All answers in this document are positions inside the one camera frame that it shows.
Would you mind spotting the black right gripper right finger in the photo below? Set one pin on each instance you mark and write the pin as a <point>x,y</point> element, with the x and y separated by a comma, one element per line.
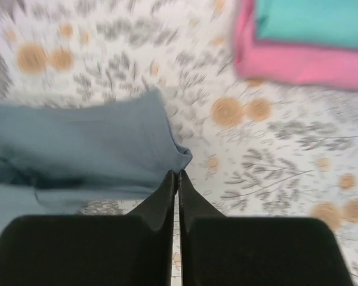
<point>267,251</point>

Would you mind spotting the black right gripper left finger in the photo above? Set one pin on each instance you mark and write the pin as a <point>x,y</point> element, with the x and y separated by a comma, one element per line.
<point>132,249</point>

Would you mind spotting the blue-grey t-shirt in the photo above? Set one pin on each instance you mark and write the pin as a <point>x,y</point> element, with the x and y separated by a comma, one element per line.
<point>54,160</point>

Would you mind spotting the floral patterned table mat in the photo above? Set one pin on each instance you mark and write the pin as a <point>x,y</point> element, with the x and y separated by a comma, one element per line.
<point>259,148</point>

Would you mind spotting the folded pink t-shirt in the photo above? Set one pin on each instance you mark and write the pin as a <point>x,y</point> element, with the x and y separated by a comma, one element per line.
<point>290,63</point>

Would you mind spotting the folded teal t-shirt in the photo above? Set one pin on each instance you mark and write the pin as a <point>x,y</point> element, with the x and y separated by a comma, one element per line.
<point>329,23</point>

